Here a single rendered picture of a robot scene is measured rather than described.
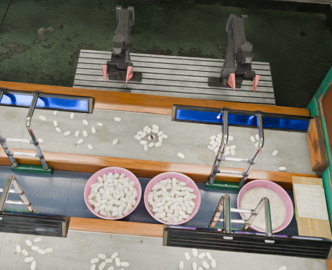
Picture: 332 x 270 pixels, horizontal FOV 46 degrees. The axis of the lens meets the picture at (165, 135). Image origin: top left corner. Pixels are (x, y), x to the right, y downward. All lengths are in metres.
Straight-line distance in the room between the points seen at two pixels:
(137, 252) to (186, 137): 0.65
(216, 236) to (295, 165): 0.80
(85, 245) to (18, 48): 2.22
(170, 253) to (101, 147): 0.64
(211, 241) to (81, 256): 0.62
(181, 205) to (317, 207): 0.64
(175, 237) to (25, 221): 0.54
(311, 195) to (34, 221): 1.26
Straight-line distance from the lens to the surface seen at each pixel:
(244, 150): 2.07
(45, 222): 1.48
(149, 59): 2.48
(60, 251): 1.82
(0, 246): 1.89
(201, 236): 1.45
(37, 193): 2.02
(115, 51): 1.82
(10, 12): 3.99
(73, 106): 1.76
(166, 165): 1.93
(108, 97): 2.16
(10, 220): 1.52
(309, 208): 1.98
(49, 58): 3.48
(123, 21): 2.07
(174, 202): 1.88
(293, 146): 2.17
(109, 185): 1.90
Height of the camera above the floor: 2.46
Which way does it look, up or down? 57 degrees down
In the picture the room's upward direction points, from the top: 6 degrees clockwise
